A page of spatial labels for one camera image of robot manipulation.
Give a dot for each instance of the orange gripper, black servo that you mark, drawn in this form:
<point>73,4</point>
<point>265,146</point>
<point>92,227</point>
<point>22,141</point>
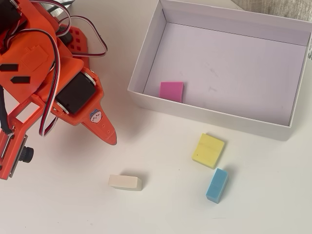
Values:
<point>73,93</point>

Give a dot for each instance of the pink foam cuboid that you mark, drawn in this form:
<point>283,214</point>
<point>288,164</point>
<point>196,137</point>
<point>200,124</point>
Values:
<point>171,91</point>

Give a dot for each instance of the orange robot arm with base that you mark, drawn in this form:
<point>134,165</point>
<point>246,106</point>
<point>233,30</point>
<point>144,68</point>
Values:
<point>31,56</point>

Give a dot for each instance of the cream white cuboid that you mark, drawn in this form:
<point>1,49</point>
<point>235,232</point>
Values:
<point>125,182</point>

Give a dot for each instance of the yellow foam cuboid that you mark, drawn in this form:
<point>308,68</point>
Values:
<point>208,151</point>

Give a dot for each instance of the blue foam cuboid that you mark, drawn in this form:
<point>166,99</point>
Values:
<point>217,186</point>

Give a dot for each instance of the white cardboard bin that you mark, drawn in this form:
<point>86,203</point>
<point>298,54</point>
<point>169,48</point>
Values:
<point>231,61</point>

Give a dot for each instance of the wrist camera on orange mount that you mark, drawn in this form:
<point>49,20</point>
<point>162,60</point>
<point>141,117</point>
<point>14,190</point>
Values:
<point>17,146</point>

